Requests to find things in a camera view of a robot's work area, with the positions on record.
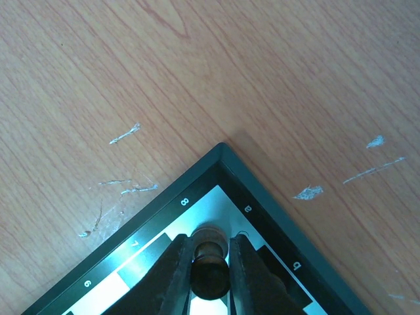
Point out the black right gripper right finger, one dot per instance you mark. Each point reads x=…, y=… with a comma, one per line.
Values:
x=253, y=288

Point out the dark brown rook piece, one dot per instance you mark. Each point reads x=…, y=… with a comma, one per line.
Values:
x=210, y=275

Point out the black grey chessboard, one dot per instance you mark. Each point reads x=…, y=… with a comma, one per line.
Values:
x=218, y=190

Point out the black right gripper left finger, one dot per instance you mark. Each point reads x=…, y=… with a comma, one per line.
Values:
x=165, y=289

